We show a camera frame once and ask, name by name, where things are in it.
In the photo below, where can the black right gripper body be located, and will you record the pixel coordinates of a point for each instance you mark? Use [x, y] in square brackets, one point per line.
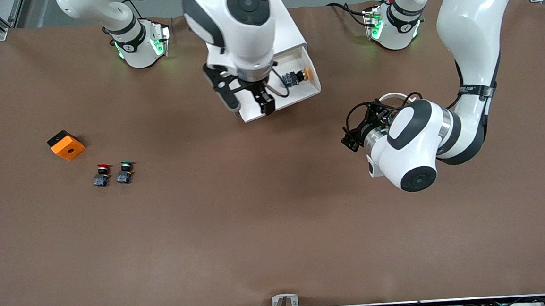
[257, 88]

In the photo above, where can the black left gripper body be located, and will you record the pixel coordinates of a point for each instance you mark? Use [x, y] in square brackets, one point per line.
[360, 132]

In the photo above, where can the yellow push button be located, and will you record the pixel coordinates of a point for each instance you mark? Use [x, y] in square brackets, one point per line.
[296, 77]

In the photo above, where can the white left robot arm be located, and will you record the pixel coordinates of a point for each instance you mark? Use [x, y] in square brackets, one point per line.
[410, 154]

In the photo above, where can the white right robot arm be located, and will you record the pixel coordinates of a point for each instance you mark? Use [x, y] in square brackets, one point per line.
[241, 27]

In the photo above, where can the green push button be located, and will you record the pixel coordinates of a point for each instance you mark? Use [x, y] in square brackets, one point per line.
[123, 177]

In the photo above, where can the red push button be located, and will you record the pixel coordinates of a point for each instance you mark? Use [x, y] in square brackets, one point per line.
[101, 180]

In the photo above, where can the brown paper table cover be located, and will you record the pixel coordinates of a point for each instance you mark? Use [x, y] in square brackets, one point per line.
[276, 219]

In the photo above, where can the orange black box with hole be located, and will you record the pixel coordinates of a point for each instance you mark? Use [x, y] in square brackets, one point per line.
[68, 147]

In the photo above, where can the grey metal table bracket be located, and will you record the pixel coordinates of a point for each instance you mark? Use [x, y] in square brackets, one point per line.
[277, 300]

